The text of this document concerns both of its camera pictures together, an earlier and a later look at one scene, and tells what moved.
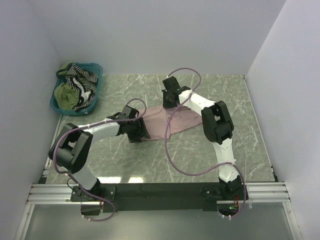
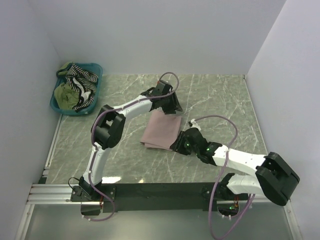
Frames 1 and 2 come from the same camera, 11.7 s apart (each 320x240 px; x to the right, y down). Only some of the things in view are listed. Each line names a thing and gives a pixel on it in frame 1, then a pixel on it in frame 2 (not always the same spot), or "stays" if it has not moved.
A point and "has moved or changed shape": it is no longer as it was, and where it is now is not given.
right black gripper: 165,104 -> 177,145
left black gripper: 142,132 -> 174,106
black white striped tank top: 85,83 stays
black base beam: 126,197 stays
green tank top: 66,96 stays
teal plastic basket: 93,68 stays
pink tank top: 155,119 has moved or changed shape
